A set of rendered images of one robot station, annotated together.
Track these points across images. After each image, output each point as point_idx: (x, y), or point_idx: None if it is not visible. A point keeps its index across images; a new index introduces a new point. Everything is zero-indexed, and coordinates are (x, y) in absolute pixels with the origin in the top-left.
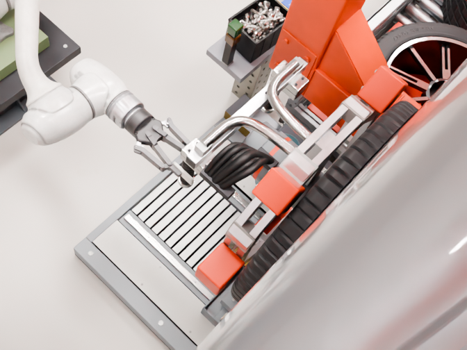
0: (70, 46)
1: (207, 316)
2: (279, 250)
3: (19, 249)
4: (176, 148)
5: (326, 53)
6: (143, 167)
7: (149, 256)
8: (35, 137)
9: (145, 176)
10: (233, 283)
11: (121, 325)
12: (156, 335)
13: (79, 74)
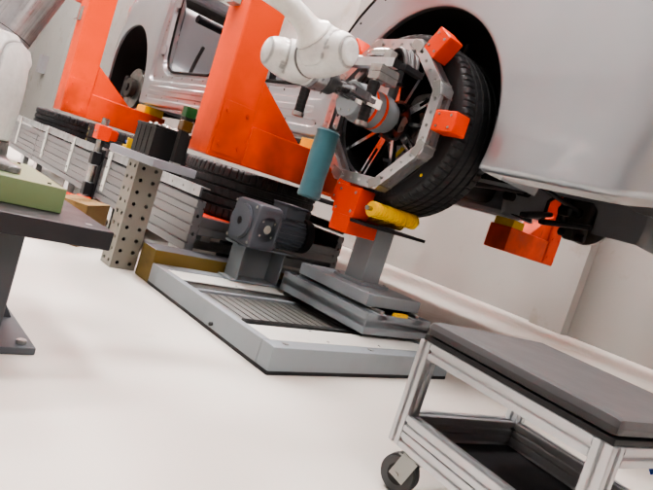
0: None
1: (370, 325)
2: (469, 71)
3: (244, 397)
4: (350, 95)
5: (257, 106)
6: (169, 316)
7: (296, 330)
8: (358, 48)
9: (182, 319)
10: None
11: (360, 385)
12: (372, 374)
13: (288, 40)
